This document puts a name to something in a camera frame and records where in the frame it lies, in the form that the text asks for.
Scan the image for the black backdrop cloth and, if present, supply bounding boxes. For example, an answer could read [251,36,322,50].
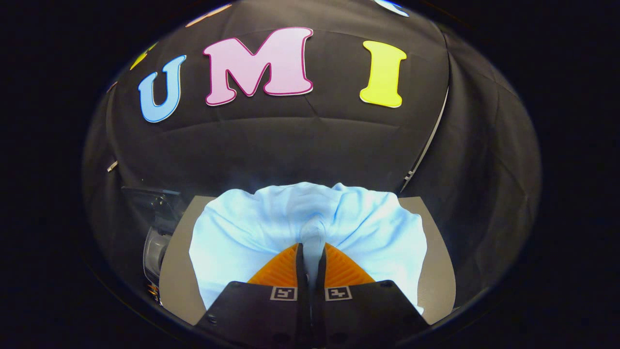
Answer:
[82,0,541,311]

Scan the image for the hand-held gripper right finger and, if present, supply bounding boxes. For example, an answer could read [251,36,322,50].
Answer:
[312,242,431,349]

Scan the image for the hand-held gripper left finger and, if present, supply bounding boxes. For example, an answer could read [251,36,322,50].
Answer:
[194,242,313,349]

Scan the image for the grey appliance box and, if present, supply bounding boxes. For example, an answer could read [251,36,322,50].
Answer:
[159,194,457,326]

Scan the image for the transparent washing machine lid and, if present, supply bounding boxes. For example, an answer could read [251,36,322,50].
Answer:
[121,187,187,233]

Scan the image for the light blue shirt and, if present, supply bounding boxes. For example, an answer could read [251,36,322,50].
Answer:
[189,182,428,316]

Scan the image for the washing machine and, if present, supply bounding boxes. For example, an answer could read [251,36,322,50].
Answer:
[142,224,171,305]

